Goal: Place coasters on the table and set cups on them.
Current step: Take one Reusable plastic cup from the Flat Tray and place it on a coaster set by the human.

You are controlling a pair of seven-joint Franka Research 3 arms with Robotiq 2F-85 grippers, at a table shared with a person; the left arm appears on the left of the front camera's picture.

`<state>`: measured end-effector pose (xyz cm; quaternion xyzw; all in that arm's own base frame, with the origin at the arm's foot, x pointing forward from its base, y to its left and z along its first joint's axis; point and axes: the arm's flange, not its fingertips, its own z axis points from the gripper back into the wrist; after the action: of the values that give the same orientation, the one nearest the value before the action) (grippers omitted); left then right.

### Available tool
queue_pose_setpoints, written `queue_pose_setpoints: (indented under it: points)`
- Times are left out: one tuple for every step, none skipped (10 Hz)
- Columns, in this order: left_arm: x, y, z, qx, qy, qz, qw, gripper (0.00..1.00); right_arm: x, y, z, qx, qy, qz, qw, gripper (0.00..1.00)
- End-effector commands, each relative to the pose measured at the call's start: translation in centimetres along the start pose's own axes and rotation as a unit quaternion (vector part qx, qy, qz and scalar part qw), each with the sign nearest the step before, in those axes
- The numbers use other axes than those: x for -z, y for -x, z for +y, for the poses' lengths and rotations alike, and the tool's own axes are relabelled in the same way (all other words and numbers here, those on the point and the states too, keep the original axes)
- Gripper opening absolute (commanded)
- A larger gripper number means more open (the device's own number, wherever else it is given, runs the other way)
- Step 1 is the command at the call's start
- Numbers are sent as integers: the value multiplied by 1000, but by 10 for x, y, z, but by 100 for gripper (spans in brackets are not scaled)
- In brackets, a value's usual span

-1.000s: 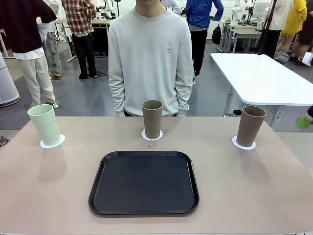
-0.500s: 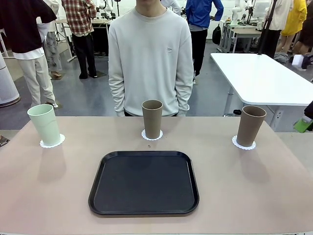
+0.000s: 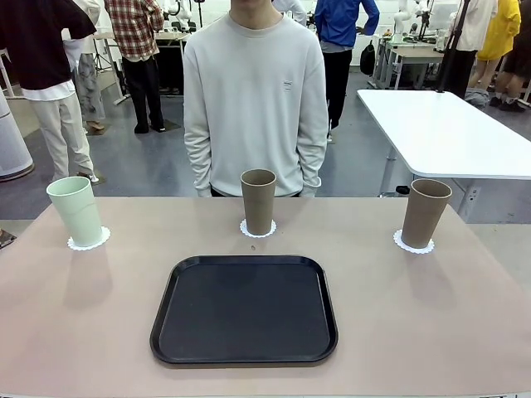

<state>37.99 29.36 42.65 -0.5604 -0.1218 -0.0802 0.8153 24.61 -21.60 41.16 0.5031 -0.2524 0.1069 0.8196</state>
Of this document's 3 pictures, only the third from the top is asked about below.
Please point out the person's right forearm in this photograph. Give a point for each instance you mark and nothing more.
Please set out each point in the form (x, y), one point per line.
(198, 166)

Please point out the green plastic cup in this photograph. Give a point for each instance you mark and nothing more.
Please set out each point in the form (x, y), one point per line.
(76, 215)

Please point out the person in cream sweatshirt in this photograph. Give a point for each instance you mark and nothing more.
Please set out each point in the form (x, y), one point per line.
(253, 103)

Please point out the black backpack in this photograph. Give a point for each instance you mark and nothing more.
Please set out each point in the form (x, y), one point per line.
(367, 58)

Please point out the person in grey patterned trousers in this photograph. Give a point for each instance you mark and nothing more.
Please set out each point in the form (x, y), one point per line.
(89, 83)

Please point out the grey background desk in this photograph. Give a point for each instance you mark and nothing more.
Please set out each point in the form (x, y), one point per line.
(415, 54)

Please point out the brown plastic cup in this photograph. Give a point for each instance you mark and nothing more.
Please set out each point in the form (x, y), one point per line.
(258, 203)
(427, 215)

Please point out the person in yellow raincoat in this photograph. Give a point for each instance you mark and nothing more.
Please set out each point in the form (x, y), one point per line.
(502, 29)

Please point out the white scalloped paper coaster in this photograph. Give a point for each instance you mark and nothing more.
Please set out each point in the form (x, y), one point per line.
(245, 231)
(105, 238)
(398, 240)

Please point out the person's left forearm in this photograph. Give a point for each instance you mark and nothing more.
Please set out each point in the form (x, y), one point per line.
(311, 166)

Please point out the person in plaid shirt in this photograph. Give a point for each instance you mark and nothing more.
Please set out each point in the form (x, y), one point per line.
(132, 25)

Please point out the person in black top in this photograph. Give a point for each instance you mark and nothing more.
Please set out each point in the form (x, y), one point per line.
(33, 41)

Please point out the person in blue jacket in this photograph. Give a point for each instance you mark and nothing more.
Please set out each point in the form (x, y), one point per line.
(344, 20)

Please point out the person in black shorts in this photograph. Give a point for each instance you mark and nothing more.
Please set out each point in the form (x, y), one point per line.
(514, 62)

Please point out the white cylindrical air purifier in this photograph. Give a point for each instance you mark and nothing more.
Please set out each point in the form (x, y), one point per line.
(12, 141)

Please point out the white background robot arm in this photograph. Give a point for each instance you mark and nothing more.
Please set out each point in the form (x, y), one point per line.
(401, 18)
(180, 10)

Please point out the person in beige top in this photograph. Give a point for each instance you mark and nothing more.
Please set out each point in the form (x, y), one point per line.
(481, 25)

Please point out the person in white top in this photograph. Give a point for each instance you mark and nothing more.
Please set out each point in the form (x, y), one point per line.
(294, 8)

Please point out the black tripod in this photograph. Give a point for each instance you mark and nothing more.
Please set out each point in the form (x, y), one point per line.
(450, 62)

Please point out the black plastic tray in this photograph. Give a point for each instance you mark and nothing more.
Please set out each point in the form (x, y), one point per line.
(249, 315)

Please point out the white folding table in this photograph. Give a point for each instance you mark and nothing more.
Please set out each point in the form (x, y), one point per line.
(448, 132)

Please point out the grey cloth bundle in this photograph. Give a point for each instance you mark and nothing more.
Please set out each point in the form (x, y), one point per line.
(477, 97)

